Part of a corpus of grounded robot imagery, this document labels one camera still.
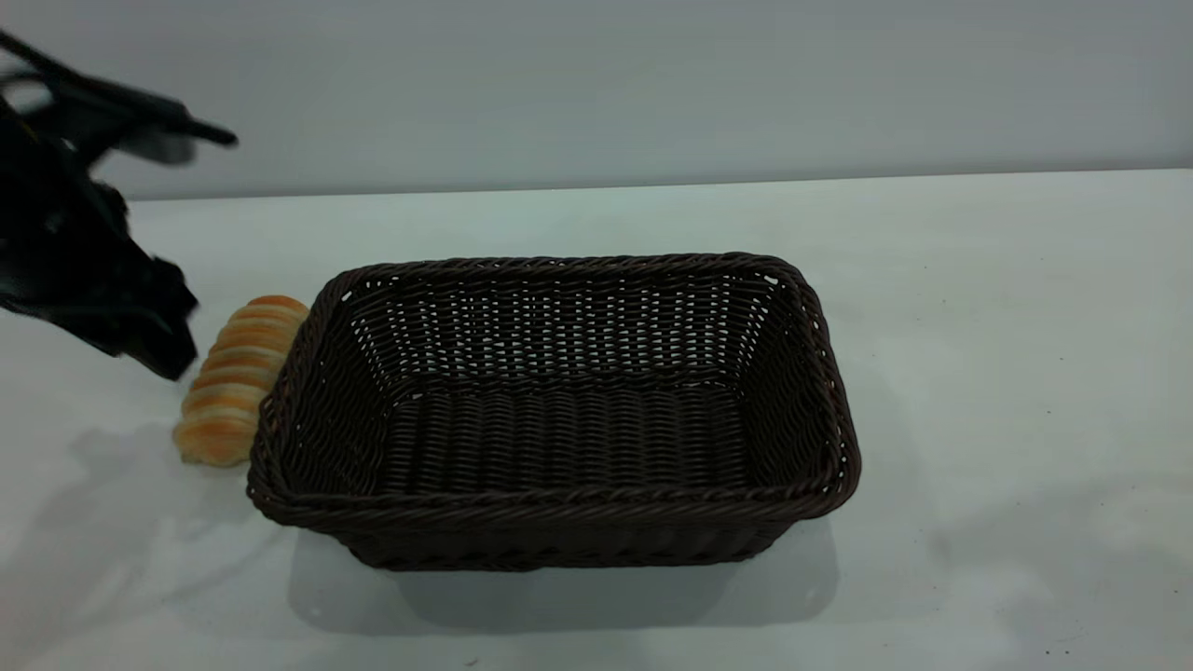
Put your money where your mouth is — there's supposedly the dark brown woven wicker basket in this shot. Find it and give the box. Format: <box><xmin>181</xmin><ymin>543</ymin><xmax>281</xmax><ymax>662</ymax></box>
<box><xmin>246</xmin><ymin>252</ymin><xmax>862</xmax><ymax>572</ymax></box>

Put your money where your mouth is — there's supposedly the ridged golden bread loaf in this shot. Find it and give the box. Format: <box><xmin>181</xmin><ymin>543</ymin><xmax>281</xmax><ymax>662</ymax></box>
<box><xmin>172</xmin><ymin>295</ymin><xmax>310</xmax><ymax>468</ymax></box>

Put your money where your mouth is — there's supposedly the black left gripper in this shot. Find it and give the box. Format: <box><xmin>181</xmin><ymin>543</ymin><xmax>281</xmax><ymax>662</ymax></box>
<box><xmin>0</xmin><ymin>71</ymin><xmax>240</xmax><ymax>382</ymax></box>

